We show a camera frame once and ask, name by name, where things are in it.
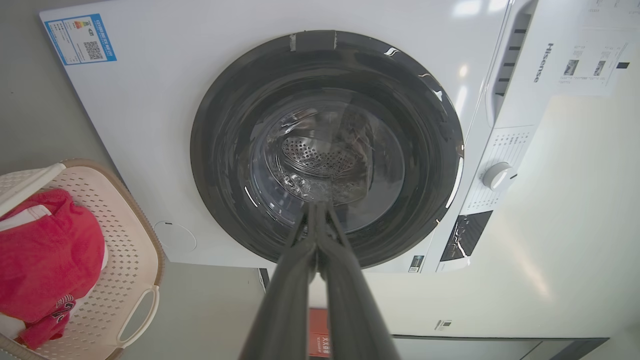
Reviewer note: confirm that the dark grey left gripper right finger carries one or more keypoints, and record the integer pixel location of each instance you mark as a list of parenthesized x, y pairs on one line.
[(350, 310)]

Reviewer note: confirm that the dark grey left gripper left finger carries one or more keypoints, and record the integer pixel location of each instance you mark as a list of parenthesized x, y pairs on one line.
[(287, 300)]

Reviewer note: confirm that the cream perforated laundry basket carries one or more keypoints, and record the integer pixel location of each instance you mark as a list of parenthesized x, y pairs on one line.
[(127, 260)]

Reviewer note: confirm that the red box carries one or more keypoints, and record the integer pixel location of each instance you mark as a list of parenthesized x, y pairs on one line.
[(319, 332)]

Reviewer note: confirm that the small text sticker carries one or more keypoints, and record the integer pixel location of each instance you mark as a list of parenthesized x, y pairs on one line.
[(416, 263)]

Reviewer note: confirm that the round white filter cover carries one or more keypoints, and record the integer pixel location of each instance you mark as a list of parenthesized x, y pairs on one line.
[(175, 236)]

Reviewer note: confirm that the black washer display panel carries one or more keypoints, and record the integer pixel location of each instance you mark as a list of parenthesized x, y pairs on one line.
[(465, 236)]

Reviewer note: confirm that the steel washing drum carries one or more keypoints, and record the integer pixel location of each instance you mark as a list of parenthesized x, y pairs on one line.
[(320, 160)]

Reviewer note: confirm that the dark grey framed panel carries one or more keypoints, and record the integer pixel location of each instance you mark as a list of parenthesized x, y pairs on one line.
[(500, 350)]

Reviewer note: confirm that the round black washer door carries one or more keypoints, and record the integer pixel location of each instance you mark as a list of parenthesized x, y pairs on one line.
[(225, 150)]

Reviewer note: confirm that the white program dial knob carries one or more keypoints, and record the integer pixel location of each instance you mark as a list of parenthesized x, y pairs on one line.
[(499, 176)]

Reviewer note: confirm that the white front-load washing machine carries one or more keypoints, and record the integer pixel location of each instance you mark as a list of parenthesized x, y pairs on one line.
[(150, 140)]

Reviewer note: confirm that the red and white jersey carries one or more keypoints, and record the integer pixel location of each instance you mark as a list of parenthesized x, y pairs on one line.
[(45, 260)]

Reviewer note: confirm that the white detergent drawer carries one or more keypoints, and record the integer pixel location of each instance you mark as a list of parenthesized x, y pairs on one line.
[(540, 100)]

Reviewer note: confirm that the blue energy label sticker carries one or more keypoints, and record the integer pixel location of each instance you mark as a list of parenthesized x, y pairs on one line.
[(80, 39)]

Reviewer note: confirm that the white printed instruction sheet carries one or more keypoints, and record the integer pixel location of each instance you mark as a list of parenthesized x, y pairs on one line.
[(595, 50)]

